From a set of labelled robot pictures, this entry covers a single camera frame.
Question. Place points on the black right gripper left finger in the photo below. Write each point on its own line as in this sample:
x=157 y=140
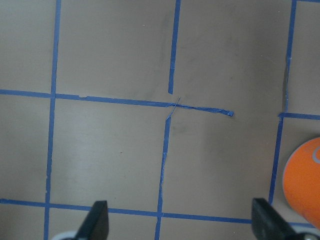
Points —
x=95 y=226

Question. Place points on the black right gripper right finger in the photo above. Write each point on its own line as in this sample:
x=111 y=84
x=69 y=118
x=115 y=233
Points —
x=267 y=224

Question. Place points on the orange soda can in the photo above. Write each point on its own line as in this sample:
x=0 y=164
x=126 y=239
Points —
x=301 y=181

